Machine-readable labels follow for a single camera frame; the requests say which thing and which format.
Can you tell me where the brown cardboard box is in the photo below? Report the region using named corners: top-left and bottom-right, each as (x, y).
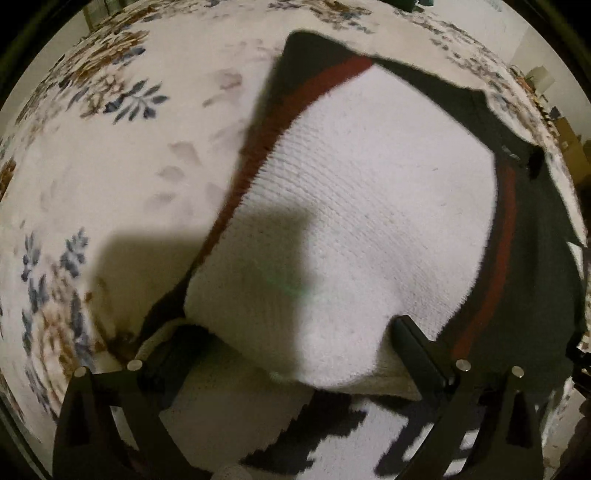
top-left (551, 117), bottom-right (591, 185)

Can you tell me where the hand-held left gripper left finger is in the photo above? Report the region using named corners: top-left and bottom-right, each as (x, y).
top-left (52, 323), bottom-right (218, 480)

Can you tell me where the pale storage box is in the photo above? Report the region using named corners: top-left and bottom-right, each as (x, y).
top-left (529, 66), bottom-right (556, 95)

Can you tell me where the floral printed bed sheet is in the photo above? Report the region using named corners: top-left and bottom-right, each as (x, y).
top-left (0, 0), bottom-right (591, 480)

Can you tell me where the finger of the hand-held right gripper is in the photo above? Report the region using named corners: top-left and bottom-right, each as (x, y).
top-left (566, 330), bottom-right (591, 400)

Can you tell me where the white knitted sweater dark trim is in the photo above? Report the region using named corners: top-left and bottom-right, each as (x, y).
top-left (137, 30), bottom-right (589, 480)

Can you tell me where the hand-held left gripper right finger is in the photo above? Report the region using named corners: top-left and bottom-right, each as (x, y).
top-left (390, 315), bottom-right (544, 480)

